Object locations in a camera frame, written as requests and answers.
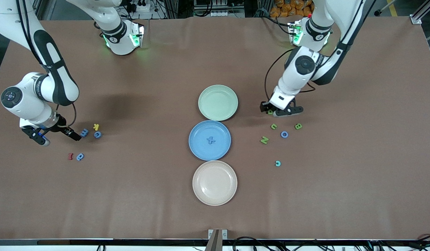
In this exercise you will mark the green plate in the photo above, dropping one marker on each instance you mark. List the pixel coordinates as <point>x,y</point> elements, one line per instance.
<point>218,103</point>

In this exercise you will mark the aluminium frame profile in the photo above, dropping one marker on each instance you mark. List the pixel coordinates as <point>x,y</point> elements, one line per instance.
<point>415,19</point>

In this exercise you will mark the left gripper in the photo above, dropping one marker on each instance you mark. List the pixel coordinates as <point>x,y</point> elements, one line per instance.
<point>264,106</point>

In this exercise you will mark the blue letter G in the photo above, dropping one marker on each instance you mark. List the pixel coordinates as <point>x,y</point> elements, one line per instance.
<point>95,135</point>

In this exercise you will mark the dark table edge rail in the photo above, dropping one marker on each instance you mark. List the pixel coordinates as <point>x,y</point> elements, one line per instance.
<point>96,241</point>

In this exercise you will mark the brown table cover sheet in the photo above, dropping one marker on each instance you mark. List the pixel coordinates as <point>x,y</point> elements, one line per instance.
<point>131,195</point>

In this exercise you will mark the green letter N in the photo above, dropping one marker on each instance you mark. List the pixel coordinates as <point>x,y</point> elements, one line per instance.
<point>264,140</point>

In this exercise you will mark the bag of orange fruit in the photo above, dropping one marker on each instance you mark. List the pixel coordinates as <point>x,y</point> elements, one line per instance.
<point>288,8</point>

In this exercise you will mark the white power strip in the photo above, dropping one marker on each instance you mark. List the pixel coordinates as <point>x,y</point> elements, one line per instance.
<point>228,14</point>
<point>144,5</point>

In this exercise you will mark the brown camera pole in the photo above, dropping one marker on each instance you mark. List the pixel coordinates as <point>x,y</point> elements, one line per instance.
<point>214,244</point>

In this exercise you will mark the blue letter E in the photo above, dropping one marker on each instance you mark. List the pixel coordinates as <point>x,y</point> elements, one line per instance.
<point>84,132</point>

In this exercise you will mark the green letter B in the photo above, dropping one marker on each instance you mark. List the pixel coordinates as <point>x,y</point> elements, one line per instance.
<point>296,126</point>

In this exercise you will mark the blue plate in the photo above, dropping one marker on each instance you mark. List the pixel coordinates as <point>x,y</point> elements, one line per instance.
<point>201,150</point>

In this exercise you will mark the blue letter a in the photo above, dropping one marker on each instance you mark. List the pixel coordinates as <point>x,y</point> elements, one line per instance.
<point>78,157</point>

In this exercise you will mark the teal letter c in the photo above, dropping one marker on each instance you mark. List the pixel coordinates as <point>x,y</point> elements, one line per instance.
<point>276,163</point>

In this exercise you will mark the beige plate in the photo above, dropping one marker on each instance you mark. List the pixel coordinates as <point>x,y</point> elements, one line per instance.
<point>214,183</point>

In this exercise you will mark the blue letter O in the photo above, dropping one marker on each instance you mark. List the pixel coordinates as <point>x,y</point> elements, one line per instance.
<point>281,134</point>

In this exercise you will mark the metal table edge bracket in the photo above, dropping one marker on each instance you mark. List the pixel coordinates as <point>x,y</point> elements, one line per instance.
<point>225,234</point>

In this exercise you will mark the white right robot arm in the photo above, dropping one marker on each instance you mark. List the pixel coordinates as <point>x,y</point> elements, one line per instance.
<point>54,76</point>

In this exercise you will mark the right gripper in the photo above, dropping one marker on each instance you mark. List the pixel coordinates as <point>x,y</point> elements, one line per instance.
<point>60,128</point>

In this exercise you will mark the blue letter x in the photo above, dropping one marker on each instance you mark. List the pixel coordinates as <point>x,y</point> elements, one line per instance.
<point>210,140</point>

